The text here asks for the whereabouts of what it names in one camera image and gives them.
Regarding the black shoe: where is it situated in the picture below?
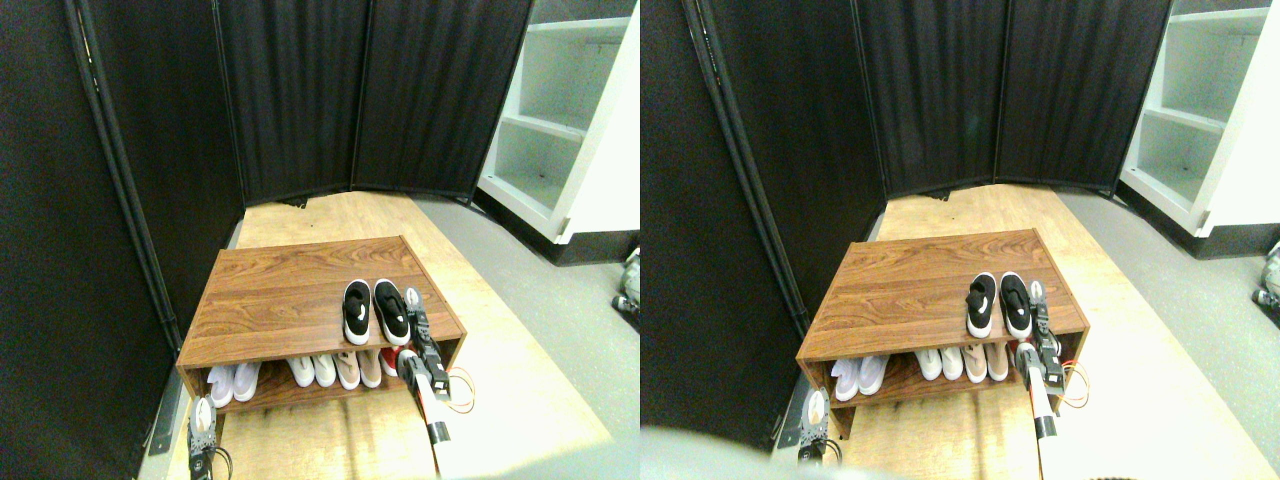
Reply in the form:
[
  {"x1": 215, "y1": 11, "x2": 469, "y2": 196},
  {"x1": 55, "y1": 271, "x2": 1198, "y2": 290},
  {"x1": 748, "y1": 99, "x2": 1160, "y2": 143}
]
[
  {"x1": 342, "y1": 280, "x2": 373, "y2": 346},
  {"x1": 373, "y1": 279, "x2": 412, "y2": 346},
  {"x1": 999, "y1": 271, "x2": 1034, "y2": 340},
  {"x1": 966, "y1": 272, "x2": 998, "y2": 339}
]

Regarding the dark curtain stand foot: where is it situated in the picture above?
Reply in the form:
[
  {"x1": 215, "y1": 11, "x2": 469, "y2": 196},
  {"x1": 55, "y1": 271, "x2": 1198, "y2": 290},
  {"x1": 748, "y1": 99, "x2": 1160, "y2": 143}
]
[
  {"x1": 777, "y1": 400, "x2": 805, "y2": 446},
  {"x1": 148, "y1": 400, "x2": 176, "y2": 453}
]

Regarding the brown shoe rack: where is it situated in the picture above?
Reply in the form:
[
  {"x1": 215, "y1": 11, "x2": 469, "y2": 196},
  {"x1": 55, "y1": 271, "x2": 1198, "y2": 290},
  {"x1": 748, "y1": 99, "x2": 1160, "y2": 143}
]
[
  {"x1": 176, "y1": 235, "x2": 468, "y2": 443},
  {"x1": 795, "y1": 228, "x2": 1091, "y2": 439}
]

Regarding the grey and black object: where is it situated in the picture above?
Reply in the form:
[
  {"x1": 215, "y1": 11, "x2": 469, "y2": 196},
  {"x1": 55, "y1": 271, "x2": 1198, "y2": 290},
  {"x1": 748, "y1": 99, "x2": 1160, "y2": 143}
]
[
  {"x1": 1252, "y1": 240, "x2": 1280, "y2": 326},
  {"x1": 613, "y1": 247, "x2": 641, "y2": 326}
]

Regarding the white shelf unit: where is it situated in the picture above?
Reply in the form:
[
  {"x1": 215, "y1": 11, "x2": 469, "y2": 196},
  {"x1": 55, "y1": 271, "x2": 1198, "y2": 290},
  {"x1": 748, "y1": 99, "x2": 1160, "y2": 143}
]
[
  {"x1": 477, "y1": 0, "x2": 641, "y2": 244},
  {"x1": 1118, "y1": 0, "x2": 1280, "y2": 237}
]

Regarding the black curtain stand pole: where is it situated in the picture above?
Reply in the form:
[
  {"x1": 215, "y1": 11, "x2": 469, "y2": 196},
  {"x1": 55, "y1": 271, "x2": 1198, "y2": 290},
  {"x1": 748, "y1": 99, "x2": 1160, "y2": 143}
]
[
  {"x1": 678, "y1": 0, "x2": 809, "y2": 341},
  {"x1": 60, "y1": 0, "x2": 183, "y2": 349}
]

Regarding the orange wire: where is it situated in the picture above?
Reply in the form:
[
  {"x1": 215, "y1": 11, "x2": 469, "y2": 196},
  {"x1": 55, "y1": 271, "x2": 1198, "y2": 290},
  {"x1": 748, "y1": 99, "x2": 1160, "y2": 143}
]
[
  {"x1": 445, "y1": 367, "x2": 479, "y2": 414},
  {"x1": 1060, "y1": 361, "x2": 1094, "y2": 410}
]

